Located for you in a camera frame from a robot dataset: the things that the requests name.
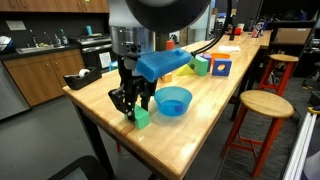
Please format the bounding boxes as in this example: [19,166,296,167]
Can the wooden lower kitchen cabinets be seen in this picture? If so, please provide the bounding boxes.
[3,49,86,108]

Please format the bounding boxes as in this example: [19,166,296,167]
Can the purple block with hole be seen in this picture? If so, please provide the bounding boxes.
[201,53,213,73]

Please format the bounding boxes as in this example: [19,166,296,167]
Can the black framed cork board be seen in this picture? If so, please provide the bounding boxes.
[269,20,317,46]

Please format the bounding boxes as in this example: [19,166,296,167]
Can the soap bottle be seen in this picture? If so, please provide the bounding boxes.
[59,28,69,46]

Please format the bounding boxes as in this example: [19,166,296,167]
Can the white paper sheet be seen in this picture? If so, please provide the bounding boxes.
[218,45,242,53]

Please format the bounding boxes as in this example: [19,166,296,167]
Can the grey wall sign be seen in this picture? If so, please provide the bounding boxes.
[5,20,27,32]

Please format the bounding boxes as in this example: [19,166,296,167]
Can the blue cube block with hole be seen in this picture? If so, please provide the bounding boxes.
[211,58,233,77]

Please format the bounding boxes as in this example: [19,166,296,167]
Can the wooden stool with red legs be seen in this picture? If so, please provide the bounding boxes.
[258,53,300,98]
[219,89,296,178]

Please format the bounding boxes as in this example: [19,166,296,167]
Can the white paper on oven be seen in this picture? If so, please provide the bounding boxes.
[98,51,113,69]

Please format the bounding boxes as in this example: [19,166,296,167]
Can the long green block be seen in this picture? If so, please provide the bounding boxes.
[188,54,210,77]

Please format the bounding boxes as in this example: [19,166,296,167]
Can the white tape roll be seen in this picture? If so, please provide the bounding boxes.
[78,68,92,79]

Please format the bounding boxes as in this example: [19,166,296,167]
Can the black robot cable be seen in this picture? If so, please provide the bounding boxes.
[190,0,233,56]

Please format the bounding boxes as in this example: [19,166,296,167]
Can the yellow triangle block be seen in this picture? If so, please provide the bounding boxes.
[174,63,197,77]

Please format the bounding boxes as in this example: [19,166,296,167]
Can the aluminium rail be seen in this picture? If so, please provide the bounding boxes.
[282,111,318,180]

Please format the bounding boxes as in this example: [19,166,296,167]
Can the black steel oven range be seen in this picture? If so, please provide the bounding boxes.
[78,34,116,73]

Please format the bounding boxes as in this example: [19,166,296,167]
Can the wooden upper kitchen cabinets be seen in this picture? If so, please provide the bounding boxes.
[0,0,110,14]

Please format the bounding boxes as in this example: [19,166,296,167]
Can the black monitor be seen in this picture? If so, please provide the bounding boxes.
[48,154,109,180]

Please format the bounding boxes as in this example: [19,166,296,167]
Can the kitchen faucet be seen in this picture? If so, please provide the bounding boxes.
[29,29,39,48]

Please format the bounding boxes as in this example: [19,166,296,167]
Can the steel kitchen sink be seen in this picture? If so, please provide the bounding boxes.
[15,44,66,55]

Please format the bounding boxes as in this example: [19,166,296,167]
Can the red cylinder block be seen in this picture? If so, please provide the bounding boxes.
[165,40,176,52]

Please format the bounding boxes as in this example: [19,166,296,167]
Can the wooden kitchen cabinets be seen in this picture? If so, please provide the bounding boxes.
[0,0,110,14]
[3,49,86,108]

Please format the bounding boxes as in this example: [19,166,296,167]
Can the blue wrist camera housing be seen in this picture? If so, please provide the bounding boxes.
[135,48,193,83]

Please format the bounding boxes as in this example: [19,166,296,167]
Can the green arch block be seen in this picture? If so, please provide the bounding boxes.
[124,103,152,131]

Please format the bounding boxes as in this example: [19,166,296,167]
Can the black tape dispenser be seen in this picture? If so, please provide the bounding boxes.
[63,66,103,91]

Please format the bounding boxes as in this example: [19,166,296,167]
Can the steel dishwasher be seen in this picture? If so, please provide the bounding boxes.
[0,61,31,121]

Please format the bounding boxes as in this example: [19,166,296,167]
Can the blue plastic bowl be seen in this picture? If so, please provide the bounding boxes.
[153,86,194,118]

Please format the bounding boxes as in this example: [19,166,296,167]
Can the wooden butcher block table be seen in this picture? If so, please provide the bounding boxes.
[71,49,264,180]

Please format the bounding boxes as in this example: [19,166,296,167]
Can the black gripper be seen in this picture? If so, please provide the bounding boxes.
[108,52,158,123]

